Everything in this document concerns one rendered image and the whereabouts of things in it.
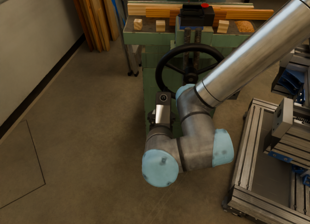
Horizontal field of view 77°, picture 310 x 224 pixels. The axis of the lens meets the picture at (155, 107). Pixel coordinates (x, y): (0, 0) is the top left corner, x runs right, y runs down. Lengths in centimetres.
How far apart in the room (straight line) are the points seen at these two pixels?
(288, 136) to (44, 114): 178
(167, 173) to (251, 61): 27
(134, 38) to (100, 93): 112
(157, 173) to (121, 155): 112
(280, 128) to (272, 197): 56
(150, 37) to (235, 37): 37
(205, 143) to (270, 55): 21
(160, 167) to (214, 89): 20
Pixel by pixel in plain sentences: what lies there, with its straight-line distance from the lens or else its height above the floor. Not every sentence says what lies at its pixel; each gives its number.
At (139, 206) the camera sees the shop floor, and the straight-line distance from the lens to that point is 137.
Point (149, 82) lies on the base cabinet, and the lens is 108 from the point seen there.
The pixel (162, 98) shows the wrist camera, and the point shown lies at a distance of 56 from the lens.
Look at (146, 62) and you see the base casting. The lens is 100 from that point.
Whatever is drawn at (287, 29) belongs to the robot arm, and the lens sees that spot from 43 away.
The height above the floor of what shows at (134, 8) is 93.
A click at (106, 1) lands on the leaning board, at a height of 48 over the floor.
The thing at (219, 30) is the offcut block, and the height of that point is 91.
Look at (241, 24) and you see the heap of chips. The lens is 103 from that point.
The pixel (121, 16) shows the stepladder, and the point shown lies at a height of 62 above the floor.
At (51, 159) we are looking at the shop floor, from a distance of 166.
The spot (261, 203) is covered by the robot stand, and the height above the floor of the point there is 23.
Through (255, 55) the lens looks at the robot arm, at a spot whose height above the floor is 111.
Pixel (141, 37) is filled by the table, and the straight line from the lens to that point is 93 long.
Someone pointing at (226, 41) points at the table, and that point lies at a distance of 97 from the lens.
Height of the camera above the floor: 132
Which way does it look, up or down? 48 degrees down
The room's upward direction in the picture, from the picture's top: straight up
